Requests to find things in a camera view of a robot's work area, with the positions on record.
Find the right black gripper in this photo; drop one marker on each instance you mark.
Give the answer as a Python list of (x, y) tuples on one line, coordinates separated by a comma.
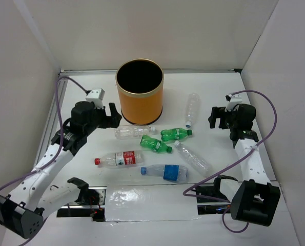
[(218, 113)]

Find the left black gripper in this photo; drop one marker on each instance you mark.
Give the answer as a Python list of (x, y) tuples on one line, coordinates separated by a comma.
[(112, 121)]

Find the clear bottle blue-white cap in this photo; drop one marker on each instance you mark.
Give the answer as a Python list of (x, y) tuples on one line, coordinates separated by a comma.
[(192, 109)]

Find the red label bottle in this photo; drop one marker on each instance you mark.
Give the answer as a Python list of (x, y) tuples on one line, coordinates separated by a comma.
[(120, 159)]

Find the green bottle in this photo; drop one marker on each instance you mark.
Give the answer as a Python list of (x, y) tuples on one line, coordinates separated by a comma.
[(154, 145), (175, 134)]

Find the clear crushed bottle white cap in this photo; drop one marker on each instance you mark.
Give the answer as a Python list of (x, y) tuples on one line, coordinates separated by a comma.
[(198, 163)]

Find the blue label bottle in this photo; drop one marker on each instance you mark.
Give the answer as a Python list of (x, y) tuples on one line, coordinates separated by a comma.
[(172, 173)]

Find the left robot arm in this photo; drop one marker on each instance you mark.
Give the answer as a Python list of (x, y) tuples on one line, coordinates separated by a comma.
[(24, 209)]

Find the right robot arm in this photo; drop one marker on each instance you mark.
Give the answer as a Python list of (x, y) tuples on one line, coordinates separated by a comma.
[(255, 199)]

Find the orange cylindrical bin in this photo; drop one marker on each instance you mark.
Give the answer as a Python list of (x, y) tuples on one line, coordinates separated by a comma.
[(140, 88)]

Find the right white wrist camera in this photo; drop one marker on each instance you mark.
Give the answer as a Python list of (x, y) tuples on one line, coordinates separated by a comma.
[(233, 101)]

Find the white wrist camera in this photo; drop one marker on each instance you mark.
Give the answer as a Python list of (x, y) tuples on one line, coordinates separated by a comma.
[(233, 101), (96, 96)]

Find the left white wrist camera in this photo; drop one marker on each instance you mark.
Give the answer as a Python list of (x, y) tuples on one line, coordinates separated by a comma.
[(96, 96)]

